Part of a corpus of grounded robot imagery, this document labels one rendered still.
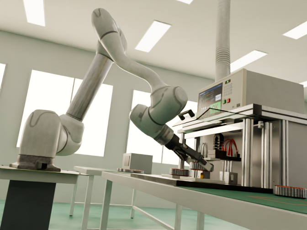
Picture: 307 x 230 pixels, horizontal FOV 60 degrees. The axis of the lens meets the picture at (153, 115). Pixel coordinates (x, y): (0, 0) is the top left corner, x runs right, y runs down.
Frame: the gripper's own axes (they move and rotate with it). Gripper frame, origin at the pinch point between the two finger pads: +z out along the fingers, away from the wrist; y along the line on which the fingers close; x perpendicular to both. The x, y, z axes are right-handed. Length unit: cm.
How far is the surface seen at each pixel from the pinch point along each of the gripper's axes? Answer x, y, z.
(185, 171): -2.1, -18.8, 2.9
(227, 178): 2.6, 3.1, 13.3
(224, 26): 188, -127, -6
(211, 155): 7.1, 0.5, 1.7
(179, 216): -7, -161, 84
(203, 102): 39.9, -24.8, -8.1
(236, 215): -23, 61, -15
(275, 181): 9.9, 18.9, 24.1
